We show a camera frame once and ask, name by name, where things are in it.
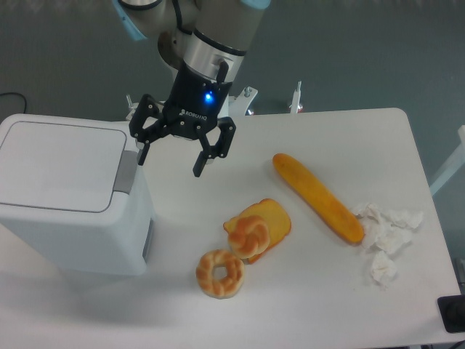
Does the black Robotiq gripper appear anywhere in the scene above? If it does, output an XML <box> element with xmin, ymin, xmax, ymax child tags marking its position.
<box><xmin>129</xmin><ymin>62</ymin><xmax>236</xmax><ymax>177</ymax></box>

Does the white push-lid trash can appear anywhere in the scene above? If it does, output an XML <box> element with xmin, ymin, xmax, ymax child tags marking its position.
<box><xmin>1</xmin><ymin>114</ymin><xmax>155</xmax><ymax>276</ymax></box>

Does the twisted round bread bun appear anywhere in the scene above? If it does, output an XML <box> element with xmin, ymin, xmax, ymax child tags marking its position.
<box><xmin>225</xmin><ymin>215</ymin><xmax>270</xmax><ymax>259</ymax></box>

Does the orange toast slice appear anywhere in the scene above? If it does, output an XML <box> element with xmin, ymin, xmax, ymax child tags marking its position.
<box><xmin>223</xmin><ymin>198</ymin><xmax>291</xmax><ymax>264</ymax></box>

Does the long orange baguette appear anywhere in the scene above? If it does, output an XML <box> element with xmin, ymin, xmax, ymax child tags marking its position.
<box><xmin>272</xmin><ymin>153</ymin><xmax>365</xmax><ymax>244</ymax></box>

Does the crumpled white paper tissue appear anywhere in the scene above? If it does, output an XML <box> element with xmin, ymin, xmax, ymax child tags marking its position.
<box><xmin>351</xmin><ymin>202</ymin><xmax>424</xmax><ymax>289</ymax></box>

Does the black device at table edge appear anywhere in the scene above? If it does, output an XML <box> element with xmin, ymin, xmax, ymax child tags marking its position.
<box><xmin>437</xmin><ymin>294</ymin><xmax>464</xmax><ymax>333</ymax></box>

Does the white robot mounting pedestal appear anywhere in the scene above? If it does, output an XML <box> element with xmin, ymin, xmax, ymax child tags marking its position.
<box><xmin>125</xmin><ymin>81</ymin><xmax>305</xmax><ymax>121</ymax></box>

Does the black floor cable left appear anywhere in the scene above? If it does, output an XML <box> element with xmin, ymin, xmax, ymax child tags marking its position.
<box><xmin>0</xmin><ymin>92</ymin><xmax>28</xmax><ymax>113</ymax></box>

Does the braided ring doughnut bread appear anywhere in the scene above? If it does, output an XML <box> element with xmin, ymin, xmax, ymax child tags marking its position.
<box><xmin>195</xmin><ymin>249</ymin><xmax>245</xmax><ymax>299</ymax></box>

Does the white frame bar right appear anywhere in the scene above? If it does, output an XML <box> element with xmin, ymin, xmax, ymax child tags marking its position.
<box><xmin>429</xmin><ymin>125</ymin><xmax>464</xmax><ymax>196</ymax></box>

